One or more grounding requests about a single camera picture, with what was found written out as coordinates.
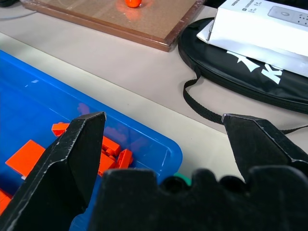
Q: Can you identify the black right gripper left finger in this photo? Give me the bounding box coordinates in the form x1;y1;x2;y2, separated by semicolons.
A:
0;111;107;231

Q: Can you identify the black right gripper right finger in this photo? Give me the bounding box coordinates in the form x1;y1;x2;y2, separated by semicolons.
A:
222;113;308;181

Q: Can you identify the white cardboard product box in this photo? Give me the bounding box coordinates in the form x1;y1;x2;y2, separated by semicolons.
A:
196;0;308;78

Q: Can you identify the large flat orange block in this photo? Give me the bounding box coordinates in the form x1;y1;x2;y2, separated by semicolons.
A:
5;139;46;179

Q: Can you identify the small orange building block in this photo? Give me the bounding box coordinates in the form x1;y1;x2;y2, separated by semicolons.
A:
51;122;71;138
116;149;134;169
97;152;117;178
102;135;121;156
0;189;13;215

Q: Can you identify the blue plastic bin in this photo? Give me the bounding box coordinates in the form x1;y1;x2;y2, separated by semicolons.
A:
0;50;183;231

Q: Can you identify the black bag with white print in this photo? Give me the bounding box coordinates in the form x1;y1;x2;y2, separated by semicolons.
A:
178;17;308;134

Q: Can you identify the brown framed cork board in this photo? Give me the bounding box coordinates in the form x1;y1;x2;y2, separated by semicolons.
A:
19;0;207;52

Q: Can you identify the grey cable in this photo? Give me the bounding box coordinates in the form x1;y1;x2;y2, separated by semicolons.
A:
0;11;37;22

